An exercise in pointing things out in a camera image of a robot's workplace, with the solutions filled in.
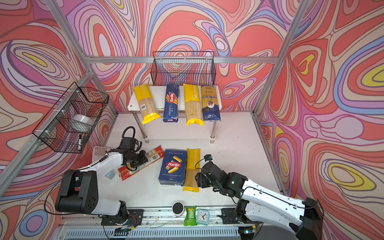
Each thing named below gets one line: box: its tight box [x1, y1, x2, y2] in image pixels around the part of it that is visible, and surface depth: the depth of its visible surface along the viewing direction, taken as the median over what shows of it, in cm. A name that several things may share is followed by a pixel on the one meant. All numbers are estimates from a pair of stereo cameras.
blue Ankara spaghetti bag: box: [201, 85, 221, 122], surface depth 75 cm
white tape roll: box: [68, 114, 95, 134], surface depth 74 cm
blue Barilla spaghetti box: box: [163, 83, 180, 123], surface depth 74 cm
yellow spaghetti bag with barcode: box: [133, 84, 162, 125], surface depth 74 cm
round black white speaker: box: [172, 201, 185, 217], surface depth 73 cm
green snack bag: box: [183, 205, 198, 226], surface depth 75 cm
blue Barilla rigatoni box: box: [158, 149, 188, 186], surface depth 86 cm
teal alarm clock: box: [196, 208, 210, 226], surface depth 73 cm
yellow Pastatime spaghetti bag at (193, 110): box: [183, 83, 204, 126], surface depth 75 cm
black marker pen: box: [78, 134, 82, 151], surface depth 74 cm
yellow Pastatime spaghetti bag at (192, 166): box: [183, 148, 201, 193], surface depth 90 cm
